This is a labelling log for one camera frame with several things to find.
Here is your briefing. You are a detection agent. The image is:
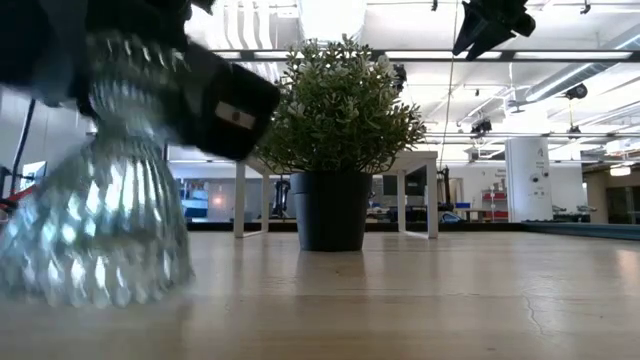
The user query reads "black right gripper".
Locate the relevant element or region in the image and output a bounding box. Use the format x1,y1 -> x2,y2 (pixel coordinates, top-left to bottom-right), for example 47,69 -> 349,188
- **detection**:
452,0 -> 536,61

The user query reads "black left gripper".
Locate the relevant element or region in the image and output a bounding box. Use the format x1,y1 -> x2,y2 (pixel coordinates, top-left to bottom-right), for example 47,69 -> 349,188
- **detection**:
0,0 -> 216,116

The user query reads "clear ribbed glass candle holder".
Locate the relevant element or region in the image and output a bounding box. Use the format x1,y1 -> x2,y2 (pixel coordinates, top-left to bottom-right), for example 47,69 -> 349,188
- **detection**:
0,29 -> 196,309

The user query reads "computer monitor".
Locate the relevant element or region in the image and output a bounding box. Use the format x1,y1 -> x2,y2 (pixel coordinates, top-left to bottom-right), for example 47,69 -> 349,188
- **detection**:
19,160 -> 49,189

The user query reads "artificial green leafy plant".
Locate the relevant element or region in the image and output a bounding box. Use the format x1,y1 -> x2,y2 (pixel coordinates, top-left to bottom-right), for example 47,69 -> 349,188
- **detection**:
257,33 -> 427,176

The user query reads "dark plant pot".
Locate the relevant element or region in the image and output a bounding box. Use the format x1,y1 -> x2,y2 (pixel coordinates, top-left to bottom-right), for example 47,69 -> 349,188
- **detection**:
289,171 -> 374,253

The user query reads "white round column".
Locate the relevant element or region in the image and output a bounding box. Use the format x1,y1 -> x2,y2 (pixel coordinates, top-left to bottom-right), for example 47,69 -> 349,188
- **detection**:
504,137 -> 554,224

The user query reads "white perforated metal shelf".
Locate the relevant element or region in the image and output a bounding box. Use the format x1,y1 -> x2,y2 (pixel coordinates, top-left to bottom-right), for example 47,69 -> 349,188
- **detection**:
233,149 -> 440,240

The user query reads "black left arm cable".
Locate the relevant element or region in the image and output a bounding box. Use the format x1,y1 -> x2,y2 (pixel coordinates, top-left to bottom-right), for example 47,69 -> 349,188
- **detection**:
9,98 -> 37,197

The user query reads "black aluminium table frame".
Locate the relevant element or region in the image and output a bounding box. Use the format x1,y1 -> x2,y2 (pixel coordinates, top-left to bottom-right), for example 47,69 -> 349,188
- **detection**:
184,219 -> 640,242

